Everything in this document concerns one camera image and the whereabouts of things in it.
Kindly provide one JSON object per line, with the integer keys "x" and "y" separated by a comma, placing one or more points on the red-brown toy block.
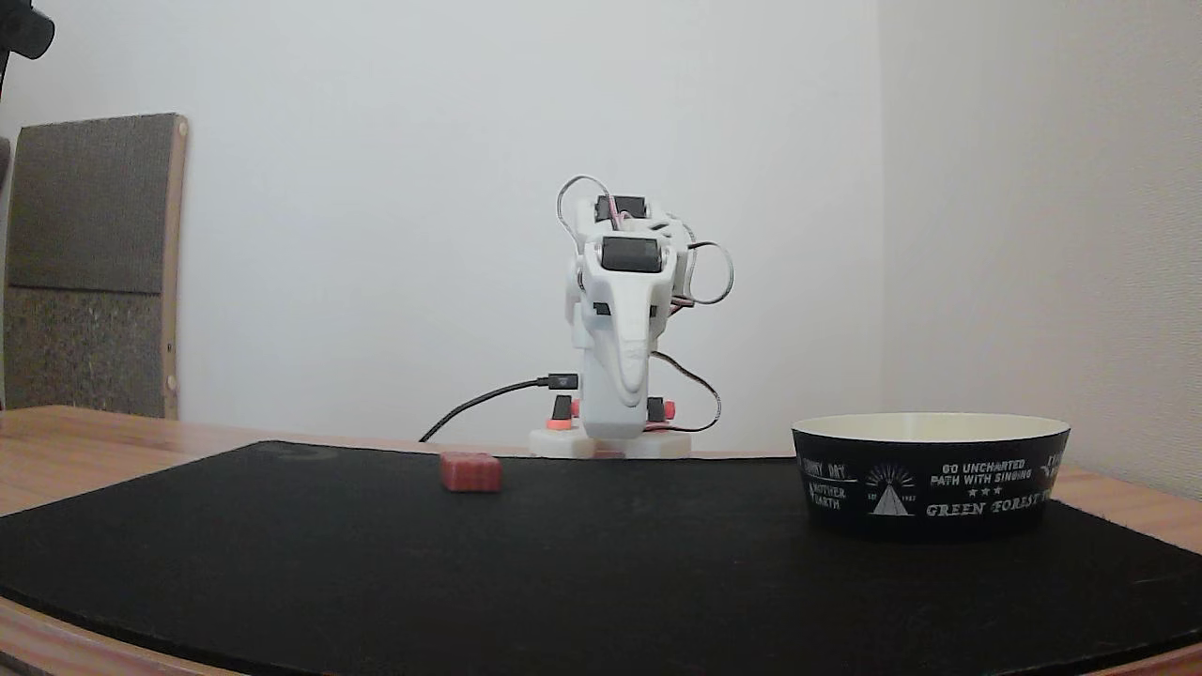
{"x": 470, "y": 472}

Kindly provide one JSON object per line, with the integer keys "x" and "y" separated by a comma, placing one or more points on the dark printed paper bowl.
{"x": 930, "y": 483}

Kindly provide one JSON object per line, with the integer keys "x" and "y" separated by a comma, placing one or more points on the black orange table clamp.
{"x": 659, "y": 409}
{"x": 561, "y": 410}

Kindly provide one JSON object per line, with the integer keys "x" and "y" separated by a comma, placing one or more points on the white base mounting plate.
{"x": 657, "y": 445}

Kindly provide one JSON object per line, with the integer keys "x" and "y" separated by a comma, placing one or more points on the black desk mat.
{"x": 563, "y": 573}

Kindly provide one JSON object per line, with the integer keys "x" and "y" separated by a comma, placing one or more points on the black camera on stand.
{"x": 23, "y": 28}

